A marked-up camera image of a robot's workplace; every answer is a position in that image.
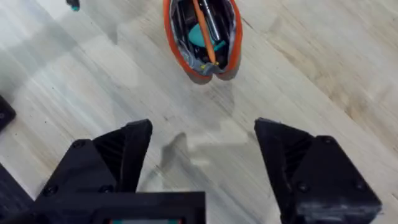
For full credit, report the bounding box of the black rail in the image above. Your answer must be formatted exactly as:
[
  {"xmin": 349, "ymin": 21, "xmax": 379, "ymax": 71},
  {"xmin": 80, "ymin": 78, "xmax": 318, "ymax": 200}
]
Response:
[{"xmin": 0, "ymin": 95, "xmax": 17, "ymax": 133}]

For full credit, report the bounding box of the orange zip bag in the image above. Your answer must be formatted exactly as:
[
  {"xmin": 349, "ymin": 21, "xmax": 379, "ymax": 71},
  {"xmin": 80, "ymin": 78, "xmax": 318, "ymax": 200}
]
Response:
[{"xmin": 162, "ymin": 0, "xmax": 244, "ymax": 85}]

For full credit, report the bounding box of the black pen with teal tip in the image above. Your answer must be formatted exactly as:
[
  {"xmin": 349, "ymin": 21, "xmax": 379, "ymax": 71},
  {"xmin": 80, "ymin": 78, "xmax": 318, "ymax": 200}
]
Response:
[{"xmin": 65, "ymin": 0, "xmax": 81, "ymax": 12}]

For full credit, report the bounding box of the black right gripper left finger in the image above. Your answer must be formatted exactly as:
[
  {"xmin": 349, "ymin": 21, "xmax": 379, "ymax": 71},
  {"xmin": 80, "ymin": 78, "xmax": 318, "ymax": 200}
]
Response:
[{"xmin": 34, "ymin": 118, "xmax": 154, "ymax": 200}]

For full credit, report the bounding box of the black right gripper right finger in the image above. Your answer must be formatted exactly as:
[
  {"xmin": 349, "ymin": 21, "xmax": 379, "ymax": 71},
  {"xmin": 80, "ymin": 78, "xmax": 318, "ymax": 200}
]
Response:
[{"xmin": 254, "ymin": 117, "xmax": 383, "ymax": 224}]

